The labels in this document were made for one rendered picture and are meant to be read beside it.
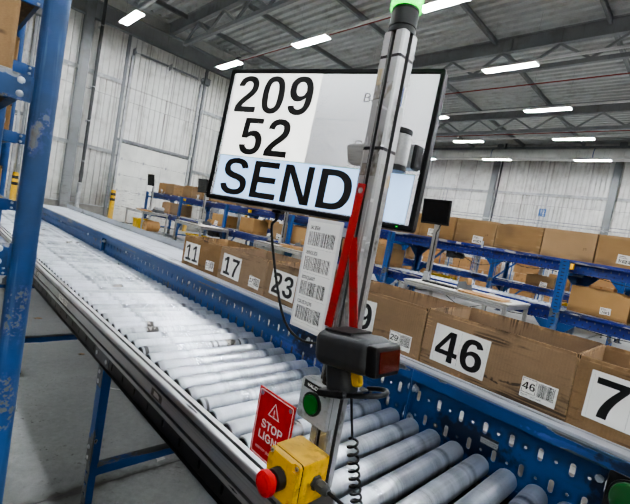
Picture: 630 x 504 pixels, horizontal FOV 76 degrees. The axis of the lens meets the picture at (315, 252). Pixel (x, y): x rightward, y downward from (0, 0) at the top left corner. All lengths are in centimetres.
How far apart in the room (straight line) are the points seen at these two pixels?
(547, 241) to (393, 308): 464
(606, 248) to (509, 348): 461
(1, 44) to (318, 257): 50
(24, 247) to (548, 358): 106
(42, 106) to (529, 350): 108
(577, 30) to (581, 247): 971
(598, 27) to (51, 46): 1425
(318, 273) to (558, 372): 67
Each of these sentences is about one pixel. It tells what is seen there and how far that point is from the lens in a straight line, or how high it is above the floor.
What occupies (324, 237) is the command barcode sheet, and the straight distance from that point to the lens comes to 69.
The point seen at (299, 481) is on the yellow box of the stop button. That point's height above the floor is 85.
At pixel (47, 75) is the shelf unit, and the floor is 135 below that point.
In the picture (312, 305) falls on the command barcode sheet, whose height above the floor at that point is 109.
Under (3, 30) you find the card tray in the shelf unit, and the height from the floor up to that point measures 139.
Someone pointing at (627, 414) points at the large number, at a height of 96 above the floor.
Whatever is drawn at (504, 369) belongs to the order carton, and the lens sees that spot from 118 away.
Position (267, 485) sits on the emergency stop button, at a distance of 68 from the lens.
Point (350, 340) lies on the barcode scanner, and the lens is 58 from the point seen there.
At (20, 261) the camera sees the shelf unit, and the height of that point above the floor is 112.
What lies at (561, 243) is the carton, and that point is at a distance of 581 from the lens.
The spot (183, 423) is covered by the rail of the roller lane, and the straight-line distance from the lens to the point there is 111.
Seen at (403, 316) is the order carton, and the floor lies 100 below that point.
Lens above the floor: 123
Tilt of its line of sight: 4 degrees down
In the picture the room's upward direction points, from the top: 10 degrees clockwise
